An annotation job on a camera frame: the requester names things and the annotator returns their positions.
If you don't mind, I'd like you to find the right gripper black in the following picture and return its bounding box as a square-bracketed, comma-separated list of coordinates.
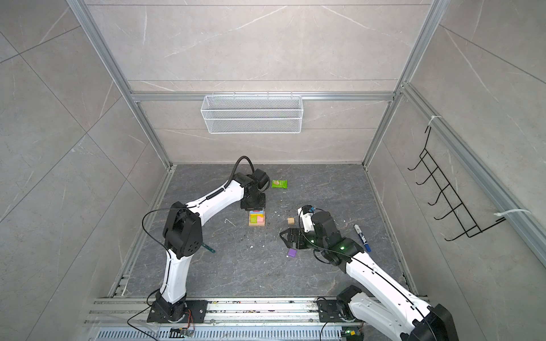
[280, 227, 329, 252]

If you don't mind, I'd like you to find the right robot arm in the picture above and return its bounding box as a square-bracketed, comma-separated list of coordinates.
[280, 205, 459, 340]

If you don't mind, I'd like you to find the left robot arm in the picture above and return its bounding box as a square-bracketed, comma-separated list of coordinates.
[149, 156, 272, 323]

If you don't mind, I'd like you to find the green snack packet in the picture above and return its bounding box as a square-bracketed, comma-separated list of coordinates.
[271, 180, 288, 189]

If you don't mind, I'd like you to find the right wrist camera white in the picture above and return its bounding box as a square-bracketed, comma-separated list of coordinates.
[298, 205, 315, 233]

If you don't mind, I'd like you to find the green handled tool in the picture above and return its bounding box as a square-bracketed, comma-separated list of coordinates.
[202, 243, 216, 254]

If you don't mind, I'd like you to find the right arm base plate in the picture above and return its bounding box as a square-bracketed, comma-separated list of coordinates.
[315, 298, 358, 323]

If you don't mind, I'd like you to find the white wire mesh basket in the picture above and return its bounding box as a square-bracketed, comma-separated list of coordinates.
[200, 95, 304, 134]

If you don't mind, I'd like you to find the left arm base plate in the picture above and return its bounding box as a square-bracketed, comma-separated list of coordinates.
[146, 300, 208, 323]

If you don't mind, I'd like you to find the black wire hook rack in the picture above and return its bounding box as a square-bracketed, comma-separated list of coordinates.
[408, 126, 506, 242]

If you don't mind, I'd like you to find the aluminium mounting rail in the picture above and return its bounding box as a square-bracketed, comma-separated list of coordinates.
[81, 297, 386, 340]

